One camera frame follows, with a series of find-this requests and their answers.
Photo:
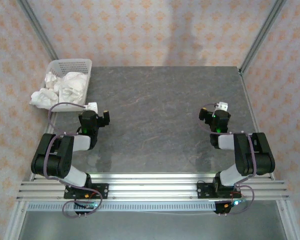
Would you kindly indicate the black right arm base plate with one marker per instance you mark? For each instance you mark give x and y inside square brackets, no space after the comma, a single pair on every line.
[203,191]

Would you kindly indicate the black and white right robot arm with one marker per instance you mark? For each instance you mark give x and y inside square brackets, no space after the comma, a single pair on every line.
[262,155]

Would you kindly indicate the white perforated plastic basket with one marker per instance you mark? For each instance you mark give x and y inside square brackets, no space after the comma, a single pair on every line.
[72,65]

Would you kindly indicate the aluminium frame post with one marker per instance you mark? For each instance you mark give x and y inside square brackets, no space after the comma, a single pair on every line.
[262,32]
[37,27]

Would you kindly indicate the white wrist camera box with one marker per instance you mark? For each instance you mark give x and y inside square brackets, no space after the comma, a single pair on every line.
[93,106]
[222,106]

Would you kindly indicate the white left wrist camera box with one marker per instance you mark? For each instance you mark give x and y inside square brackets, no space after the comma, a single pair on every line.
[93,106]

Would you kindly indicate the grey metal lower panel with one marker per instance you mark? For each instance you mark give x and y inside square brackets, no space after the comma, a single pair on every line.
[152,227]

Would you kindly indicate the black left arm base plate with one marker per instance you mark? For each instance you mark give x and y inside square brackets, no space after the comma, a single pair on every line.
[102,191]

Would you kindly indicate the small circuit board green light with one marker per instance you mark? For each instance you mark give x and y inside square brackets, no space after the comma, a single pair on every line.
[88,205]
[233,203]

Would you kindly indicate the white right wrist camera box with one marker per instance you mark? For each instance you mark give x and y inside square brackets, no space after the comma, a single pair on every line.
[222,106]

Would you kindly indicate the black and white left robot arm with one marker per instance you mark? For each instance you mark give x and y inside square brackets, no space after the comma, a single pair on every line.
[52,160]

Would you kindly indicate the aluminium mounting rail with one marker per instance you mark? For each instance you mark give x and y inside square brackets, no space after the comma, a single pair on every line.
[152,187]

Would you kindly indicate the white t-shirt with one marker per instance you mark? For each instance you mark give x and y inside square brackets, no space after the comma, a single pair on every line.
[70,85]

